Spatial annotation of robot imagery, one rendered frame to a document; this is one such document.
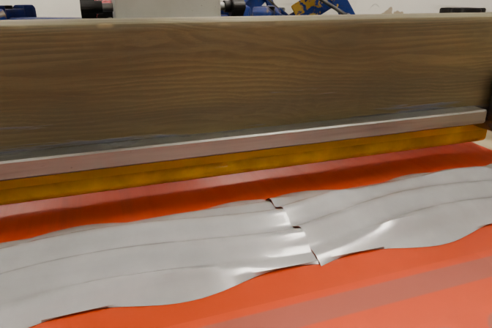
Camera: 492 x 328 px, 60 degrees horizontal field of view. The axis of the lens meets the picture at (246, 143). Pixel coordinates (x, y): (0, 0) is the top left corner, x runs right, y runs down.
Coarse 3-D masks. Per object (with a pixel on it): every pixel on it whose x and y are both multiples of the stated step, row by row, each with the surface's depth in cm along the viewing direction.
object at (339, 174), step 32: (352, 160) 32; (384, 160) 32; (416, 160) 32; (448, 160) 32; (480, 160) 32; (288, 192) 27; (352, 256) 20; (384, 256) 20; (416, 256) 20; (448, 256) 20
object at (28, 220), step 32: (128, 192) 27; (160, 192) 27; (192, 192) 27; (224, 192) 27; (256, 192) 27; (0, 224) 23; (32, 224) 23; (64, 224) 23; (256, 288) 18; (288, 288) 18; (320, 288) 18; (64, 320) 16; (96, 320) 16; (128, 320) 16; (160, 320) 16; (192, 320) 16
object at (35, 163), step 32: (256, 128) 26; (288, 128) 26; (320, 128) 26; (352, 128) 27; (384, 128) 28; (416, 128) 29; (0, 160) 21; (32, 160) 21; (64, 160) 22; (96, 160) 22; (128, 160) 23; (160, 160) 24
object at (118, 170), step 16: (448, 128) 33; (464, 128) 33; (480, 128) 34; (320, 144) 29; (336, 144) 30; (352, 144) 30; (176, 160) 26; (192, 160) 27; (208, 160) 27; (224, 160) 27; (48, 176) 24; (64, 176) 24; (80, 176) 25; (96, 176) 25
